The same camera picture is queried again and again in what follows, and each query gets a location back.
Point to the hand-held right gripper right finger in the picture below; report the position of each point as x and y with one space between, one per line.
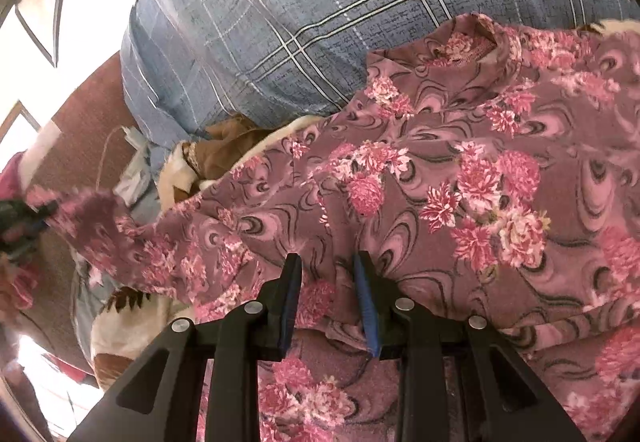
365 302

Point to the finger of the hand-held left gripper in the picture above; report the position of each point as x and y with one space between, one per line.
15 249
37 222

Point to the brown cloth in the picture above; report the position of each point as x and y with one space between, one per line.
235 146

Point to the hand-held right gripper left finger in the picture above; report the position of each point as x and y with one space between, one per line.
292 302

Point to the pink floral garment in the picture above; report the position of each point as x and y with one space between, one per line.
425 146

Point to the blue plaid pillow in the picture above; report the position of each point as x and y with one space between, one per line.
300 21

